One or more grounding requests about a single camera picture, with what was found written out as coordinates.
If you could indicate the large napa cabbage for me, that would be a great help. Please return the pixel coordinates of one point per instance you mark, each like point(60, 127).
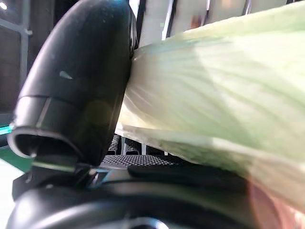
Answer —
point(214, 95)

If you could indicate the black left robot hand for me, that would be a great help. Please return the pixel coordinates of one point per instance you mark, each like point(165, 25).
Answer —
point(78, 83)

